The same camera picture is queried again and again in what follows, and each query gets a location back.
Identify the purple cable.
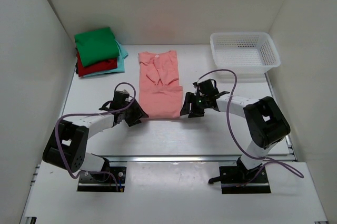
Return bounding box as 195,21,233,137
194,69,305,189
54,82,137,192

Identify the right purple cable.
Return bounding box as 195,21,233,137
194,69,305,189

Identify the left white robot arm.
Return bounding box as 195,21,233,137
42,98,148,182

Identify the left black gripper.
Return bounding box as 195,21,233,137
122,97,148,126

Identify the red folded t shirt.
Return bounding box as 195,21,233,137
75,51,117,77

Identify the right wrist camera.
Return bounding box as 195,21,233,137
197,79,219,96

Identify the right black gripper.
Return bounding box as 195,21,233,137
180,92,208,118

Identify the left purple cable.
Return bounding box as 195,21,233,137
54,82,137,192

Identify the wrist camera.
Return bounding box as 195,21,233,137
110,91,130,110
197,79,219,96

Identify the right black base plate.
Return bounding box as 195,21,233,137
208,166,271,194

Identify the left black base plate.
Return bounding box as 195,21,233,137
77,166,127,192

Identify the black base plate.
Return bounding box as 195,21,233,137
77,166,127,192
208,166,271,194

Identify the green folded t shirt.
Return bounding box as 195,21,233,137
74,27,120,67

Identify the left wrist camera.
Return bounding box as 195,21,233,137
110,91,130,110

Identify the teal folded t shirt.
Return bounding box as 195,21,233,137
83,40,128,77

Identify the white plastic basket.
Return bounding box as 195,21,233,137
210,32,281,76

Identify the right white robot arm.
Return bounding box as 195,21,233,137
180,91,291,183

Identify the pink t shirt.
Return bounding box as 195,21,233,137
138,51,183,119

